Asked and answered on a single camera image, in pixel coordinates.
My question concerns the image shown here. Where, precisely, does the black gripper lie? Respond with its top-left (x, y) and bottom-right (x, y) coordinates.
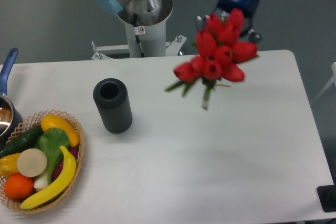
top-left (196, 0), bottom-right (262, 44)

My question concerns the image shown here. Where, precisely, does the red tulip bouquet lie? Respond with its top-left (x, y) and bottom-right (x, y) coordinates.
top-left (165, 8), bottom-right (258, 110)

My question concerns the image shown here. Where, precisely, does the dark grey ribbed vase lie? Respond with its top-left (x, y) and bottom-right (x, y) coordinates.
top-left (93, 78), bottom-right (133, 134)

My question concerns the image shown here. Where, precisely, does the black device at edge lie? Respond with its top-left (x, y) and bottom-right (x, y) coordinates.
top-left (317, 185), bottom-right (335, 212)

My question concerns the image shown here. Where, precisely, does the dark red vegetable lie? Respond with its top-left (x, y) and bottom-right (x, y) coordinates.
top-left (53, 146), bottom-right (79, 180)

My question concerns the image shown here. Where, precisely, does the green bok choy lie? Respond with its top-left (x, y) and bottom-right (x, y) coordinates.
top-left (34, 127), bottom-right (69, 191)

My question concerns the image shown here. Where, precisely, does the yellow banana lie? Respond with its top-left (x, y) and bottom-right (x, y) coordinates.
top-left (20, 145), bottom-right (77, 210)

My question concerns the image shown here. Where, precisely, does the woven wicker basket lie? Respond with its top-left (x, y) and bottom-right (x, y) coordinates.
top-left (1, 110), bottom-right (85, 214)

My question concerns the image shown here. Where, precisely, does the dark green cucumber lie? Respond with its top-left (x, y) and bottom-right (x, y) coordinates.
top-left (1, 125), bottom-right (43, 158)

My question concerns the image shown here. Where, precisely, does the beige round disc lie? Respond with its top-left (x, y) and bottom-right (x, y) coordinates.
top-left (16, 148), bottom-right (47, 177)

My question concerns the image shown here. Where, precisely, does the yellow bell pepper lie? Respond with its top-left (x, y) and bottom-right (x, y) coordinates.
top-left (0, 153), bottom-right (21, 177)

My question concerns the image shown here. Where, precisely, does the orange fruit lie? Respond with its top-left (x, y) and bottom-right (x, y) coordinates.
top-left (4, 174), bottom-right (34, 199)

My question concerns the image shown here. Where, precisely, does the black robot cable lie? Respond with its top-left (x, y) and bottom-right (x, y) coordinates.
top-left (133, 13), bottom-right (145, 58)

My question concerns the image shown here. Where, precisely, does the white frame at right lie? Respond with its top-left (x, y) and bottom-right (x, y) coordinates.
top-left (312, 62), bottom-right (335, 104)

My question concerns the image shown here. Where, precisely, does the blue handled saucepan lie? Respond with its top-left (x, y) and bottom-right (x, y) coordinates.
top-left (1, 48), bottom-right (23, 150)

